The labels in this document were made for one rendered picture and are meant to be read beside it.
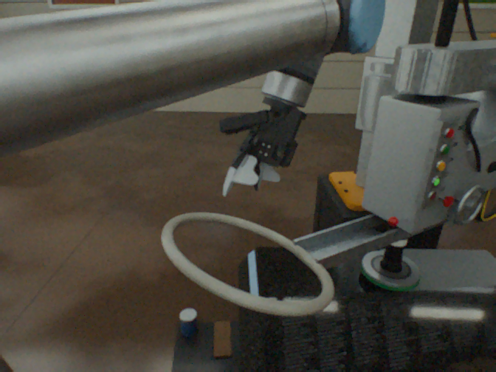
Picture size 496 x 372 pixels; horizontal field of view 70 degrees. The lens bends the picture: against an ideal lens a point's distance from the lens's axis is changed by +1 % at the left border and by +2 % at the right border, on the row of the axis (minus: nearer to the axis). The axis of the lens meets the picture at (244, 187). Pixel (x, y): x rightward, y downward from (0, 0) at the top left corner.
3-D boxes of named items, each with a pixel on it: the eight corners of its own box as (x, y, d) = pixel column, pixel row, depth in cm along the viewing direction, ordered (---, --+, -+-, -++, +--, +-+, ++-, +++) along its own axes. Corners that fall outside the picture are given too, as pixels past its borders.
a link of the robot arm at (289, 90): (260, 66, 64) (279, 77, 73) (252, 92, 65) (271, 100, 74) (305, 80, 61) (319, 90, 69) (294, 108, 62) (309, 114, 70)
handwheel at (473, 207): (453, 208, 133) (464, 172, 126) (480, 221, 125) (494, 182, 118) (427, 218, 126) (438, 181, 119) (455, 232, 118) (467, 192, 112)
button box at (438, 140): (429, 201, 116) (452, 115, 103) (436, 204, 114) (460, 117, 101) (412, 207, 112) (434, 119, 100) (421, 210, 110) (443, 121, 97)
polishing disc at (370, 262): (362, 281, 134) (362, 278, 133) (362, 249, 152) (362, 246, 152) (424, 292, 129) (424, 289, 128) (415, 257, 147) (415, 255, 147)
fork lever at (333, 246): (416, 203, 150) (419, 193, 148) (461, 224, 135) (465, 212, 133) (285, 246, 118) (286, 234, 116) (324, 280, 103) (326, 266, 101)
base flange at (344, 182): (327, 177, 247) (328, 170, 245) (395, 175, 250) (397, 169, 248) (350, 212, 203) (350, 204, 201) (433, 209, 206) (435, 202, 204)
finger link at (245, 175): (242, 198, 62) (269, 159, 65) (215, 185, 64) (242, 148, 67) (245, 207, 64) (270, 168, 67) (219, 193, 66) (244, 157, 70)
